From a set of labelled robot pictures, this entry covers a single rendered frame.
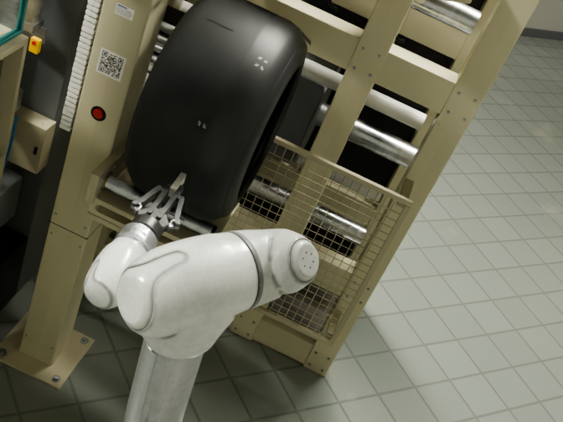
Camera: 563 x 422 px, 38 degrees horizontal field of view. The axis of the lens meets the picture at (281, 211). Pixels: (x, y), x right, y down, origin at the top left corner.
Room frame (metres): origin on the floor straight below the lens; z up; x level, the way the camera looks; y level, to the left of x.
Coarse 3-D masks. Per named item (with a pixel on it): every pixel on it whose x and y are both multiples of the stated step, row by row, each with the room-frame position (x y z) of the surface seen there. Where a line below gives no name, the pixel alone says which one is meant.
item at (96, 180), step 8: (112, 152) 1.94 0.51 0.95; (120, 152) 1.95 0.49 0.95; (104, 160) 1.89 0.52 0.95; (112, 160) 1.91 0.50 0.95; (120, 160) 1.95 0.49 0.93; (96, 168) 1.84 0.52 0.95; (104, 168) 1.85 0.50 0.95; (112, 168) 1.90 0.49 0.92; (120, 168) 1.97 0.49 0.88; (96, 176) 1.81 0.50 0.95; (104, 176) 1.85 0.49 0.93; (88, 184) 1.81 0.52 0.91; (96, 184) 1.81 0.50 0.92; (88, 192) 1.81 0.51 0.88; (96, 192) 1.82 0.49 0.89; (88, 200) 1.81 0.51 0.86
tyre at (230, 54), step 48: (240, 0) 2.05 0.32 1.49; (192, 48) 1.81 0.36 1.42; (240, 48) 1.86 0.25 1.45; (288, 48) 1.94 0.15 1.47; (144, 96) 1.75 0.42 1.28; (192, 96) 1.74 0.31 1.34; (240, 96) 1.76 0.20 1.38; (288, 96) 2.20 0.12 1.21; (144, 144) 1.70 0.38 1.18; (192, 144) 1.70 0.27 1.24; (240, 144) 1.73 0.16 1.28; (144, 192) 1.79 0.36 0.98; (192, 192) 1.71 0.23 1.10; (240, 192) 1.97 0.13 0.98
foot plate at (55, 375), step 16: (16, 336) 1.98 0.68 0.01; (80, 336) 2.11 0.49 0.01; (0, 352) 1.89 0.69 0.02; (16, 352) 1.92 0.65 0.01; (64, 352) 2.01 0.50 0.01; (80, 352) 2.04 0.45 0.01; (16, 368) 1.86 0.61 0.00; (32, 368) 1.88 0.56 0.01; (48, 368) 1.91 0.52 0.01; (64, 368) 1.94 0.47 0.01; (48, 384) 1.85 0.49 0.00
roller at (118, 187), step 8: (112, 176) 1.87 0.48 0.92; (104, 184) 1.85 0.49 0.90; (112, 184) 1.85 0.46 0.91; (120, 184) 1.85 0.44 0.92; (128, 184) 1.87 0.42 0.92; (112, 192) 1.85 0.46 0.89; (120, 192) 1.84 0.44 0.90; (128, 192) 1.85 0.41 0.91; (136, 192) 1.85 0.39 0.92; (128, 200) 1.85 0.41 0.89; (152, 200) 1.85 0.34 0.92; (160, 208) 1.84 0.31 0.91; (168, 216) 1.84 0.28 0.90; (184, 216) 1.84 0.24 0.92; (184, 224) 1.83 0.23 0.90; (192, 224) 1.83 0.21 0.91; (200, 224) 1.84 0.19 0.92; (208, 224) 1.85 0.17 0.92; (200, 232) 1.83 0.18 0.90; (208, 232) 1.83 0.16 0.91
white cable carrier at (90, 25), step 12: (96, 0) 1.94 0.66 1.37; (96, 12) 1.94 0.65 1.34; (84, 24) 1.94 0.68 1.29; (96, 24) 1.96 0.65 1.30; (84, 36) 1.94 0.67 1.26; (84, 48) 1.94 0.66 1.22; (84, 60) 1.94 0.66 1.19; (72, 72) 1.94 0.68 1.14; (84, 72) 1.94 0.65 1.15; (72, 84) 1.94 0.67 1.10; (72, 96) 1.94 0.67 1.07; (72, 108) 1.95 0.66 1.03; (72, 120) 1.94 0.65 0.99
